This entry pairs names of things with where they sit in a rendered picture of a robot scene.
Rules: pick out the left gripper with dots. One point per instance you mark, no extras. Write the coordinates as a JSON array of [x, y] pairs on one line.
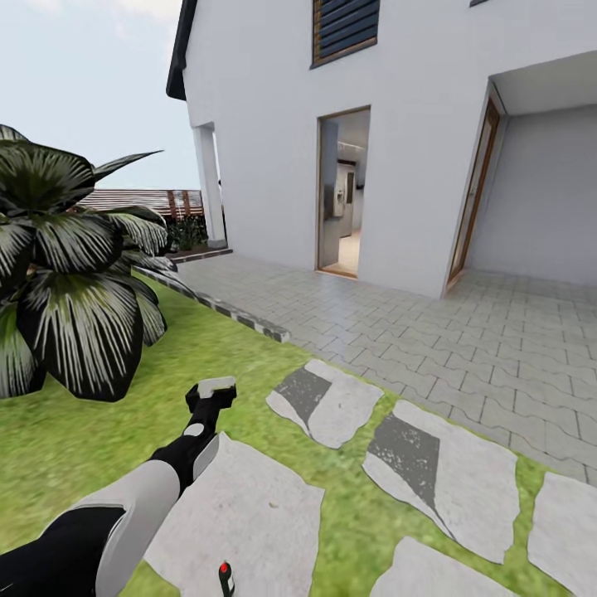
[[221, 399]]

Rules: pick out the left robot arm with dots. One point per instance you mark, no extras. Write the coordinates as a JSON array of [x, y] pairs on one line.
[[93, 548]]

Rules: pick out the door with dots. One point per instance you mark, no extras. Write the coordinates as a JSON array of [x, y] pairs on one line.
[[482, 159]]

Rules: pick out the fixed window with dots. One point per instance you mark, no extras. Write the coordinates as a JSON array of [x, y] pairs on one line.
[[342, 173]]

